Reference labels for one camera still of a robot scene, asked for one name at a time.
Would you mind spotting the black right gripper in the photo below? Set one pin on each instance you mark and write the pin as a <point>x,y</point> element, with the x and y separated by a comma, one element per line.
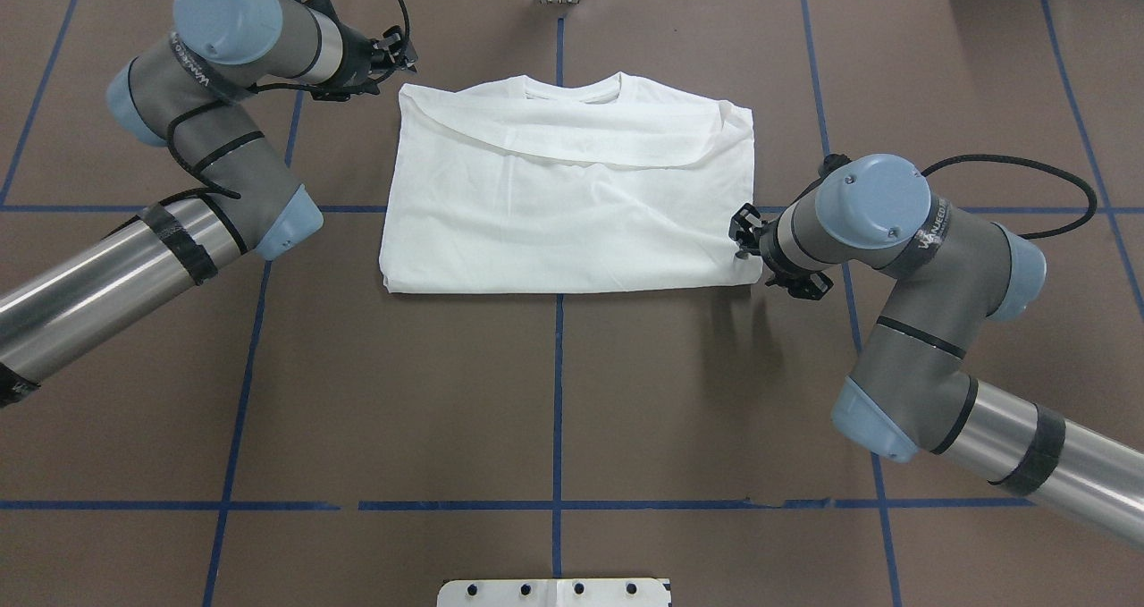
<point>768,240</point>

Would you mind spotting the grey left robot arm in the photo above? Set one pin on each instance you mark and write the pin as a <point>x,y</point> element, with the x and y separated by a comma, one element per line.
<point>186,95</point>

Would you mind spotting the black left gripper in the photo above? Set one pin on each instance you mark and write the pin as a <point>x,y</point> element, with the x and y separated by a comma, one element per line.
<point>358,55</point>

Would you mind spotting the white long-sleeve printed shirt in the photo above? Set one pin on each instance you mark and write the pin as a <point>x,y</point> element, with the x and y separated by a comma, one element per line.
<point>515,186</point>

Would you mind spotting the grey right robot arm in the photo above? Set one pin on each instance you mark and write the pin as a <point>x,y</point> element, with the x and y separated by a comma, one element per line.
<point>908,391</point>

